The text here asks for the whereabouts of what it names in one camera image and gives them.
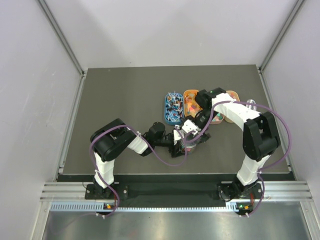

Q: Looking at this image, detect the clear jar lid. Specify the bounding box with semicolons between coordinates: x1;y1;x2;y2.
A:
180;135;198;149

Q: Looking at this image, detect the clear plastic jar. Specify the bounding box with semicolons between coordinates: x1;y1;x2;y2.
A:
180;143;197;155

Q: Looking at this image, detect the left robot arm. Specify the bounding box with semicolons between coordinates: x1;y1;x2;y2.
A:
90;118;186;199

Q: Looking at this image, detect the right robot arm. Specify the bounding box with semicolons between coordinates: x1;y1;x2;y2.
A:
194;87;281;198

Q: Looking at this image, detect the orange tray of candies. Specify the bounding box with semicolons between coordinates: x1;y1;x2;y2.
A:
183;89;202;117

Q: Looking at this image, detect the pink tray of star candies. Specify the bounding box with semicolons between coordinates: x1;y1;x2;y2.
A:
210;113;225;125

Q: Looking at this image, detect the blue tray of lollipops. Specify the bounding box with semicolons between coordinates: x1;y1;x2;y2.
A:
164;92;184;126

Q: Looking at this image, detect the beige tray of gummies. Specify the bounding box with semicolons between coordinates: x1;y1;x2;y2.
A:
224;90;240;124

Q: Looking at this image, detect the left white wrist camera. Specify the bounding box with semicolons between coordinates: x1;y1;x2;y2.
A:
173;125;184;145

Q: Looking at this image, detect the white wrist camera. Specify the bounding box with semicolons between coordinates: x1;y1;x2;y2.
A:
181;119;201;136
173;125;184;145

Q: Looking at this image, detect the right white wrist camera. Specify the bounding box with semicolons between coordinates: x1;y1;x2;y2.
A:
181;119;201;136

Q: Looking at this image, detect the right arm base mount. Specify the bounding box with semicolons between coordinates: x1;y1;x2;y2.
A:
217;182;263;202

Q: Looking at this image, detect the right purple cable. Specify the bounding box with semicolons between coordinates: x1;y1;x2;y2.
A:
183;101;293;217

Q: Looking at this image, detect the purple cable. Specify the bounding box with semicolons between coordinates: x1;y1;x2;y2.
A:
183;101;293;217
89;124;188;217

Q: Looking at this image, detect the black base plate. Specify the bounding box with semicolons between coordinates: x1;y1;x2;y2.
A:
84;181;241;208

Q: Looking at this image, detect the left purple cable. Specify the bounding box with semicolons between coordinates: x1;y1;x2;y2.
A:
89;124;188;217

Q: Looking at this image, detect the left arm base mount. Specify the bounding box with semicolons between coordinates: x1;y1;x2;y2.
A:
82;181;118;200

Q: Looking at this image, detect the slotted cable duct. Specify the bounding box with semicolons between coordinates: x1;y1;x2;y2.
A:
50;202;249;213

